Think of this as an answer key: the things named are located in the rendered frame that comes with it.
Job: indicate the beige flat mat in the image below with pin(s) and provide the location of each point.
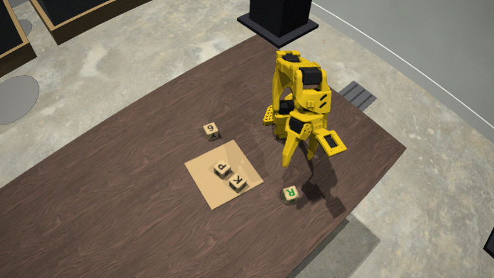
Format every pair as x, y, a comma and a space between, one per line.
215, 190

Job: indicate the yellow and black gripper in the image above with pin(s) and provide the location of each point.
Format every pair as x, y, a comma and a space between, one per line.
300, 125

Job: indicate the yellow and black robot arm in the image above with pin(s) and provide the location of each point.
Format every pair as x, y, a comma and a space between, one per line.
294, 76

